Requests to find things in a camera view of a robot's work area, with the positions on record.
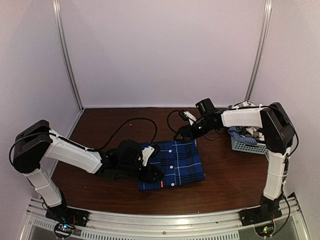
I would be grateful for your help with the small blue gingham shirt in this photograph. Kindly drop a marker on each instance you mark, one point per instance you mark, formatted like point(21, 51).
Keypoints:
point(242, 136)

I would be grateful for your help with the light blue plastic basket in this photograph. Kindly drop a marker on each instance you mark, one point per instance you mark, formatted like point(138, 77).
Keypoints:
point(259, 148)

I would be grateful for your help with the right aluminium frame post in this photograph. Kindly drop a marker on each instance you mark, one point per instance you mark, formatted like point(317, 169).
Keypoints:
point(264, 31)

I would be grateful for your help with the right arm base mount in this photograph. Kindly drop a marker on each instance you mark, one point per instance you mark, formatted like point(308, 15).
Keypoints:
point(266, 211)

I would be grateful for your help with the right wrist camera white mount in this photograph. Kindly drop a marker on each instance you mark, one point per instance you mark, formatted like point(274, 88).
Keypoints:
point(187, 116)

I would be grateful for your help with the right green circuit board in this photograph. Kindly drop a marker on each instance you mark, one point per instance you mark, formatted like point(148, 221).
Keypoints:
point(264, 231)

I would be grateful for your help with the left green circuit board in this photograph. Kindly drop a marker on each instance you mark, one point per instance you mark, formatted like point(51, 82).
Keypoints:
point(63, 230)

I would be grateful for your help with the green circuit board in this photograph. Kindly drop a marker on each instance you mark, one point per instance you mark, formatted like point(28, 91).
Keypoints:
point(264, 231)
point(63, 230)

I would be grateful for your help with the black white checked shirt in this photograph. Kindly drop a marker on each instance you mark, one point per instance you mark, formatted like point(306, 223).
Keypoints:
point(250, 131)

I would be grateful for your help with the aluminium frame post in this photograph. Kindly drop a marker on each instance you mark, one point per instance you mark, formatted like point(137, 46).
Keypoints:
point(65, 53)
point(264, 31)

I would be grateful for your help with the blue plaid long sleeve shirt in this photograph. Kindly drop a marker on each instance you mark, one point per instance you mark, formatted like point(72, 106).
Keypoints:
point(180, 163)

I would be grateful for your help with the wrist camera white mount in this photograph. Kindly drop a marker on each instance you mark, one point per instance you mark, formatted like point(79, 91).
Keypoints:
point(149, 152)
point(187, 116)

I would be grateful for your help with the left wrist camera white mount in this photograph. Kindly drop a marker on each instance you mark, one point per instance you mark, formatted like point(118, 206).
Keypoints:
point(149, 152)

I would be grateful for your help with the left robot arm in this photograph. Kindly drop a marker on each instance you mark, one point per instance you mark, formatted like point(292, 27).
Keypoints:
point(39, 141)

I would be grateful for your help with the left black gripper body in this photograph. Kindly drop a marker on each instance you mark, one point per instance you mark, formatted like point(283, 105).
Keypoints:
point(127, 169)

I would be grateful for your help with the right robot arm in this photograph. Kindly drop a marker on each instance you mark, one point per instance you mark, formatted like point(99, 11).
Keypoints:
point(277, 130)

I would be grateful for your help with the left aluminium frame post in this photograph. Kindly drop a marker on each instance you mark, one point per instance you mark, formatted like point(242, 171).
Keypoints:
point(65, 53)

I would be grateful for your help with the front aluminium rail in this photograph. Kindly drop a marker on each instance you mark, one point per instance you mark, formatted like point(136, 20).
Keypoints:
point(223, 225)

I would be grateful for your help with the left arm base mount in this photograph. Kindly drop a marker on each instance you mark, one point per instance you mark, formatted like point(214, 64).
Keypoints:
point(67, 215)

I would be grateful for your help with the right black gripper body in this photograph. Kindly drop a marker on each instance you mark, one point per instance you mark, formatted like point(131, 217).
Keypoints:
point(206, 127)

